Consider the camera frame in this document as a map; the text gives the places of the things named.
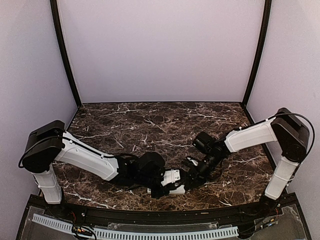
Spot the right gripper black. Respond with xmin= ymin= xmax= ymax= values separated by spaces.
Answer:
xmin=184 ymin=152 xmax=223 ymax=190

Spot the white remote control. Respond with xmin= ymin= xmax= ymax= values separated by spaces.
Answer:
xmin=146 ymin=186 xmax=186 ymax=196

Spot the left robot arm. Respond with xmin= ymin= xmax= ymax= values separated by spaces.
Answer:
xmin=18 ymin=120 xmax=181 ymax=218

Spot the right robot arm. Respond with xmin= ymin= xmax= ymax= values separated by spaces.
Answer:
xmin=184 ymin=107 xmax=315 ymax=217

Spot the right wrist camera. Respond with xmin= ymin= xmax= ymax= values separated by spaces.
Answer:
xmin=181 ymin=156 xmax=199 ymax=168

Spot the white slotted cable duct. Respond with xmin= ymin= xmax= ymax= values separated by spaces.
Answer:
xmin=32 ymin=213 xmax=239 ymax=240

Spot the black front rail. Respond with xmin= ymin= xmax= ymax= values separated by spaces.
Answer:
xmin=45 ymin=193 xmax=298 ymax=232

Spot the right black frame post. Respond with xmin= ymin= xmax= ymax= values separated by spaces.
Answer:
xmin=241 ymin=0 xmax=272 ymax=109

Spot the black frame post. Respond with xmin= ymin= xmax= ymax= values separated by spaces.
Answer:
xmin=49 ymin=0 xmax=82 ymax=108
xmin=241 ymin=0 xmax=272 ymax=109

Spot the left black frame post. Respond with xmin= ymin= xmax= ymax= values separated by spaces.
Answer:
xmin=49 ymin=0 xmax=82 ymax=108

